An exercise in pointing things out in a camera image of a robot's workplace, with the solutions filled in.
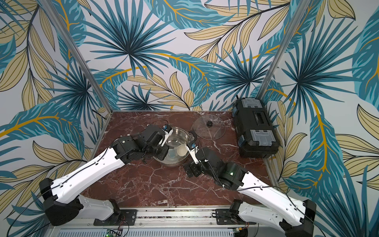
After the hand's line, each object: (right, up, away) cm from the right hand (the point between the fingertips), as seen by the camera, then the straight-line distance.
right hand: (190, 158), depth 70 cm
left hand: (-12, +4, +1) cm, 13 cm away
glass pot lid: (+14, +14, +39) cm, 44 cm away
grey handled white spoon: (-5, +1, +21) cm, 22 cm away
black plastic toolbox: (+38, +8, +14) cm, 41 cm away
